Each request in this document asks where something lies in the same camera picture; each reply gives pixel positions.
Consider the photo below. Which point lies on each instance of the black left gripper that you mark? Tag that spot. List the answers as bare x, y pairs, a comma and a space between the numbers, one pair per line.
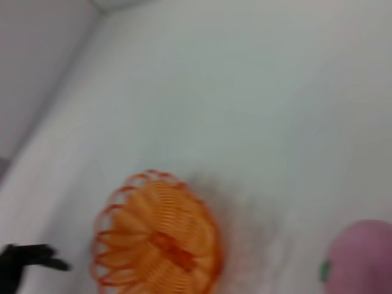
10, 269

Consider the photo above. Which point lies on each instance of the pink peach with green leaf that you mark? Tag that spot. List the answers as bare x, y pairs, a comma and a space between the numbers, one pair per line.
358, 254

